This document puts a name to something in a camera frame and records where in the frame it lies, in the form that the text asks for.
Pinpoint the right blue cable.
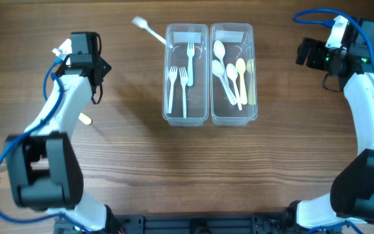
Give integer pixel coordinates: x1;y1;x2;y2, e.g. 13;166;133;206
292;8;374;234

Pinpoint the white plastic spoon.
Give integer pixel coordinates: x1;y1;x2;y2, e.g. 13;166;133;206
212;60;237;105
213;40;229;83
226;63;242;111

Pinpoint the yellow plastic fork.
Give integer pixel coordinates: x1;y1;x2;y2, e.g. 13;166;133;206
79;112;92;125

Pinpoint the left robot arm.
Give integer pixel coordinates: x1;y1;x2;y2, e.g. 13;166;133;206
5;32;123;233

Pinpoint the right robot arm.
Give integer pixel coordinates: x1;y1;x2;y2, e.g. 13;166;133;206
282;12;374;233

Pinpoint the clear plastic container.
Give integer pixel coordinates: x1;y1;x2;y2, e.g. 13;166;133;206
210;23;258;126
162;23;209;127

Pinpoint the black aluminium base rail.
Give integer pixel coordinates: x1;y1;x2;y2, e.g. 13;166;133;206
54;213;305;234

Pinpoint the white plastic fork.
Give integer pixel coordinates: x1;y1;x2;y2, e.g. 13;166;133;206
167;66;178;114
179;67;188;118
132;16;167;45

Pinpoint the yellow plastic spoon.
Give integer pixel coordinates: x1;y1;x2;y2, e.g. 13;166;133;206
236;58;248;105

